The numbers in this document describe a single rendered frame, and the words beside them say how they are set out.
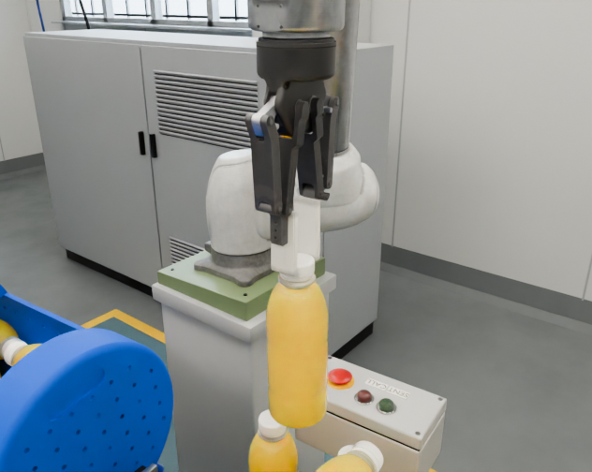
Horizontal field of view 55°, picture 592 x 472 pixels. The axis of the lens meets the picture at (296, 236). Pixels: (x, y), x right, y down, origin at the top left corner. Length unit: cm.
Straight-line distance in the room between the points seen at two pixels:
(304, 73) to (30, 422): 49
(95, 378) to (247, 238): 59
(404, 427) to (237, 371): 58
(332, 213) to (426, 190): 227
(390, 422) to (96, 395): 39
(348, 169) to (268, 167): 72
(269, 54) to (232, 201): 74
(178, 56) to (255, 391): 178
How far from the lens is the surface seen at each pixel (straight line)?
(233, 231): 127
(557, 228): 331
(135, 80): 301
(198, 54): 264
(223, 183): 125
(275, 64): 53
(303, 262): 61
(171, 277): 136
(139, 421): 87
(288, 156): 55
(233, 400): 138
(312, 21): 52
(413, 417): 84
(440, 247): 359
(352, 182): 126
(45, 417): 75
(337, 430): 88
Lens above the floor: 163
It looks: 23 degrees down
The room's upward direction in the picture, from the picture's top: straight up
